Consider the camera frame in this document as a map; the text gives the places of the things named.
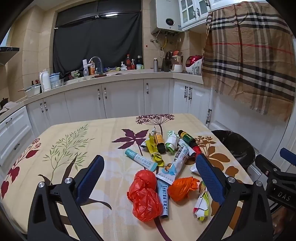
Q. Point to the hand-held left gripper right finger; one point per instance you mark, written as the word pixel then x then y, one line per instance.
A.
pixel 209 178

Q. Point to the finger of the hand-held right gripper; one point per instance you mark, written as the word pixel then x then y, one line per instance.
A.
pixel 288 155
pixel 266 165

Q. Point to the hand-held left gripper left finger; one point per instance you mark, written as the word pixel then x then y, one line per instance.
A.
pixel 89 178

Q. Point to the white paper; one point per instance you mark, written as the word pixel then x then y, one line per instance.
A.
pixel 195 168

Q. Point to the colourful carton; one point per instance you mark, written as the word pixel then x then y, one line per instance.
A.
pixel 201 205

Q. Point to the orange plastic bag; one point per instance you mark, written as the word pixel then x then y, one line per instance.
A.
pixel 181 188

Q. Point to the red bottle with black cap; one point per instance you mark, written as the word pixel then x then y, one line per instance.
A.
pixel 197 149

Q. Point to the large white toothpaste tube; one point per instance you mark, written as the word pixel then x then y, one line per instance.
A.
pixel 175 165

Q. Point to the black trash bin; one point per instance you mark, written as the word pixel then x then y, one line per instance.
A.
pixel 233 148

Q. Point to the green bottle with yellow label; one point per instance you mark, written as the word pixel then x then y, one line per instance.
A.
pixel 186 137

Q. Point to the blue and white toothpaste tube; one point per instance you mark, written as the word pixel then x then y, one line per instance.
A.
pixel 163 201

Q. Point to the green and white packet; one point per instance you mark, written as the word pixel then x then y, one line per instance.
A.
pixel 172 141

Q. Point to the teal and white stick tube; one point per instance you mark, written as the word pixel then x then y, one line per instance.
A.
pixel 138 158

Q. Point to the red plastic bag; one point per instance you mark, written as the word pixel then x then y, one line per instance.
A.
pixel 144 199

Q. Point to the orange bottle with black cap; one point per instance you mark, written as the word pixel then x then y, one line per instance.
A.
pixel 159 140

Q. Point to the yellow wrapper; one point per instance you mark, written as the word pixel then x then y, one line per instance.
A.
pixel 151 148

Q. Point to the person's right hand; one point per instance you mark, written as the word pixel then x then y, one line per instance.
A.
pixel 281 220

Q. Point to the floral tablecloth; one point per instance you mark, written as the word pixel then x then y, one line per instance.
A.
pixel 69 162

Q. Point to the white panelled door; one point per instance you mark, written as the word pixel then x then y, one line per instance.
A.
pixel 231 115

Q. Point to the white base cabinets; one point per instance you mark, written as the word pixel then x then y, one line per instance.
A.
pixel 115 97

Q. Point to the water filter jug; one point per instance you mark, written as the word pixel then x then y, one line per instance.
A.
pixel 54 80

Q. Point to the steel pot with lid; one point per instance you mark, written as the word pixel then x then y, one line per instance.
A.
pixel 33 90

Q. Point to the beige plaid cloth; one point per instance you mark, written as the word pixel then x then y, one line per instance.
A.
pixel 249 58

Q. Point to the white electric kettle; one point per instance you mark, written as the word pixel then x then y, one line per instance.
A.
pixel 45 81

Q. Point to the orange dish soap bottle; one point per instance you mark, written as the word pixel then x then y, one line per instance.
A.
pixel 92 69

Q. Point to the white and blue detergent bottle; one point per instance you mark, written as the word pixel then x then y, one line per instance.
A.
pixel 86 69

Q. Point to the yellow green dish cloth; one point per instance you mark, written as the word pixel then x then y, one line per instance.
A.
pixel 111 68

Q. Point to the red and white rice cooker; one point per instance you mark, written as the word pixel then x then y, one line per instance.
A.
pixel 193 63

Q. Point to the white soap dispenser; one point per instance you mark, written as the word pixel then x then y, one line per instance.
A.
pixel 123 66

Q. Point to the chrome faucet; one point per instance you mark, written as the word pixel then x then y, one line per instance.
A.
pixel 98 60

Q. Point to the white countertop appliance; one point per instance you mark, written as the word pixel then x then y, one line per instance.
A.
pixel 177 64

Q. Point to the red cup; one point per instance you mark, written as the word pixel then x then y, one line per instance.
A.
pixel 133 66

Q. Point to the black knife block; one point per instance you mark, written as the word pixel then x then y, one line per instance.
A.
pixel 167 62

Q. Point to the dark sauce bottle red cap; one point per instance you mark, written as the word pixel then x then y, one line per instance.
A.
pixel 128 61

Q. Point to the grey steel thermos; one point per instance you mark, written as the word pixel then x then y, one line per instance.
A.
pixel 155 64

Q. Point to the dark thermos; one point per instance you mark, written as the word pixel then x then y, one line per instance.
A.
pixel 139 60

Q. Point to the black curtain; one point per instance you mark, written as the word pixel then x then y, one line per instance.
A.
pixel 97 41

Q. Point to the black range hood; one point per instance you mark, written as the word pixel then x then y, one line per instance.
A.
pixel 8 52

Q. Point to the white water heater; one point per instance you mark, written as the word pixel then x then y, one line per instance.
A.
pixel 166 17

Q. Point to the white wall cabinet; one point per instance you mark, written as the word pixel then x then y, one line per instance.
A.
pixel 194 12

